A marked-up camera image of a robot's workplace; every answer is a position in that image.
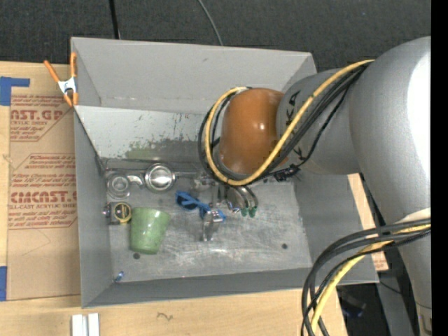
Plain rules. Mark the brown cardboard board, red print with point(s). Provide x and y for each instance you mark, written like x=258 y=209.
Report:
x=38 y=250

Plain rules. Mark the grey metal bin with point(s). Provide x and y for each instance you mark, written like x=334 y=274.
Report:
x=238 y=254

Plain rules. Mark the green cup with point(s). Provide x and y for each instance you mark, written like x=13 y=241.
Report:
x=147 y=229

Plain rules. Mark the black cylinder on white bracket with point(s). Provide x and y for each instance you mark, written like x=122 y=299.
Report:
x=286 y=173

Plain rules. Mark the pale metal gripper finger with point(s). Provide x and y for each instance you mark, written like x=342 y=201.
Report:
x=211 y=224
x=201 y=184

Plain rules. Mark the blue sunglasses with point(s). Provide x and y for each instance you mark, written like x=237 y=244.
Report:
x=189 y=201

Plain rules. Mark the black and yellow round tool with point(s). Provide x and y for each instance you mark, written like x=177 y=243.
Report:
x=120 y=211

